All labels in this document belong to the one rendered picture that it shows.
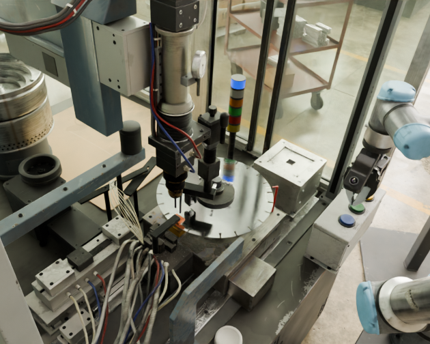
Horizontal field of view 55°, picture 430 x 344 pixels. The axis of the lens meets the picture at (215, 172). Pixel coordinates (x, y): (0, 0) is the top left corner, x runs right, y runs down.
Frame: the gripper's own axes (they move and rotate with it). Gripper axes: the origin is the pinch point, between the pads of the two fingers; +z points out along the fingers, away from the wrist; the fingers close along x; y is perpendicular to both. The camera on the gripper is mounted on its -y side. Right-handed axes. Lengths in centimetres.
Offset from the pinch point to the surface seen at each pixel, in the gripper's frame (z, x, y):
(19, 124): -1, 95, -41
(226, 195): 1.4, 28.4, -19.9
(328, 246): 13.1, 0.6, -6.3
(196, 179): 2.5, 39.7, -19.6
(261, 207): 2.4, 18.8, -16.3
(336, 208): 7.7, 4.3, 3.4
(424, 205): 98, -14, 142
